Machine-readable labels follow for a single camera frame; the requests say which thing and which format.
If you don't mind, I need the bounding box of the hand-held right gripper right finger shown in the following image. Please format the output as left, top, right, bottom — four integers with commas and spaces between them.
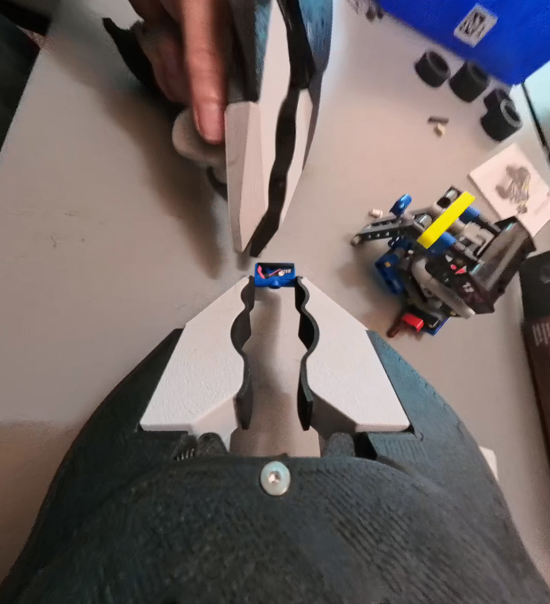
296, 277, 411, 449

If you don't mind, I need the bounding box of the partly built lego vehicle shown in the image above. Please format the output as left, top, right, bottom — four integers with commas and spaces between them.
351, 186, 537, 338

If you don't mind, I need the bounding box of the blue stickered lego piece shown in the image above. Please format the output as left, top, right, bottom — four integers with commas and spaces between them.
254, 262, 296, 288

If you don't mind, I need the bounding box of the blue plastic bin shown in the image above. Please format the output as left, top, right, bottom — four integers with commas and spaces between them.
374, 0, 550, 87

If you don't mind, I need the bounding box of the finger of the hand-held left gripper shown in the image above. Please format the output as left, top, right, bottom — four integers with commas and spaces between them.
225, 0, 300, 256
275, 80, 323, 229

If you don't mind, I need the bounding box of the closed lego instruction booklet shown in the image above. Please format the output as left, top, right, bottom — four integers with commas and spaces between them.
468, 143, 550, 237

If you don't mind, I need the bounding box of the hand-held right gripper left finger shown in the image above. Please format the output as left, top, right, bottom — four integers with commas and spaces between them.
139, 275, 257, 450

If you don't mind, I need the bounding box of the black lego tyre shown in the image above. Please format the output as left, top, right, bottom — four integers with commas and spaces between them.
480, 97, 524, 143
484, 87, 516, 113
414, 49, 451, 89
449, 61, 491, 103

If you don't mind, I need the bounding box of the person's left hand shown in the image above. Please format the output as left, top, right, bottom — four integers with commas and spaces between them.
131, 0, 232, 144

